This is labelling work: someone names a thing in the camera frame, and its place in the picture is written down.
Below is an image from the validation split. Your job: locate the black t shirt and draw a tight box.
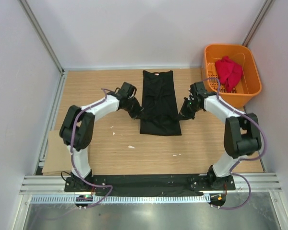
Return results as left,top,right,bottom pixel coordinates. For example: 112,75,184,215
140,70,181,136

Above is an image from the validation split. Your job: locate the orange plastic basket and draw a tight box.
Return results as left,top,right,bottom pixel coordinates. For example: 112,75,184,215
202,44,262,108

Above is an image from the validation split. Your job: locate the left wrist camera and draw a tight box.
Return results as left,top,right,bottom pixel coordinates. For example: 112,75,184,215
119,82,137,97

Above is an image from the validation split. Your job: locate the aluminium corner post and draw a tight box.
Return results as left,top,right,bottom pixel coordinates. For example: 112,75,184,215
241,0,275,47
18,0,65,73

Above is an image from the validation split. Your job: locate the red t shirt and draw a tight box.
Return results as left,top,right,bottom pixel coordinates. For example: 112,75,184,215
215,56,243,92

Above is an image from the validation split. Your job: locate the aluminium front frame rail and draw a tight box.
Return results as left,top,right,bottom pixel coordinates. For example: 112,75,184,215
19,172,282,195

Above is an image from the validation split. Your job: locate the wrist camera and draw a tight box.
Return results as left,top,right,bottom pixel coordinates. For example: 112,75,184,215
119,82,137,97
189,81,208,98

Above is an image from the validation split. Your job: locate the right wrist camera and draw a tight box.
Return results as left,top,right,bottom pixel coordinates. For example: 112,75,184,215
189,81,208,98

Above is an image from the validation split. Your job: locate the left aluminium corner post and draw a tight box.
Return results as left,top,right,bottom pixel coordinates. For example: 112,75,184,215
18,0,65,73

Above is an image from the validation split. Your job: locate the brown cardboard sheet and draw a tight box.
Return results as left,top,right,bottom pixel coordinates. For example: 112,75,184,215
42,130,72,175

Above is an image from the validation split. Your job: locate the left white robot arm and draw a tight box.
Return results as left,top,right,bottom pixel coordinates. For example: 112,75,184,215
59,82,144,192

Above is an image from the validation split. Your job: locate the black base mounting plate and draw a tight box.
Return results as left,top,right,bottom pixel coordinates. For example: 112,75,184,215
64,173,236,193

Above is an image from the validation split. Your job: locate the right aluminium corner post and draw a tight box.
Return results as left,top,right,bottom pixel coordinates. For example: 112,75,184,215
241,0,275,47

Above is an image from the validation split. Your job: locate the white slotted cable duct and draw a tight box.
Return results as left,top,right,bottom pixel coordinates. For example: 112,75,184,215
30,194,210,204

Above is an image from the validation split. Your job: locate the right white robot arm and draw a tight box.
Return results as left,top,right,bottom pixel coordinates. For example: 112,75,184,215
178,81,263,190

